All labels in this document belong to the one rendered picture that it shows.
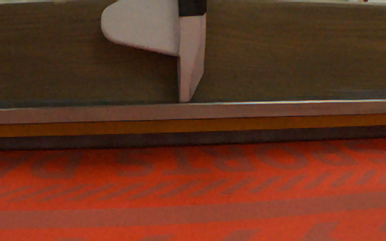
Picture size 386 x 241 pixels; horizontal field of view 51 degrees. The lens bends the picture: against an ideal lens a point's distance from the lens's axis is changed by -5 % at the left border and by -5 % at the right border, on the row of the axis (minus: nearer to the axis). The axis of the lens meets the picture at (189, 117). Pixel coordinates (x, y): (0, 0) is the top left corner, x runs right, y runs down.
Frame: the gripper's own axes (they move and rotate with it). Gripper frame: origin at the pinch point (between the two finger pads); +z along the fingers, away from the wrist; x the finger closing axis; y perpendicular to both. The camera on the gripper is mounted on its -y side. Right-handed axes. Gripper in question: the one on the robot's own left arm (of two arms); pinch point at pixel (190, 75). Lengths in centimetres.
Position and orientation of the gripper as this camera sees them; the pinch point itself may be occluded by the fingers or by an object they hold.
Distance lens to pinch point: 28.4
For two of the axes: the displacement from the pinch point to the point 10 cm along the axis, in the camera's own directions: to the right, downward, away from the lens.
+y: -9.9, 0.7, -1.1
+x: 1.2, 2.3, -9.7
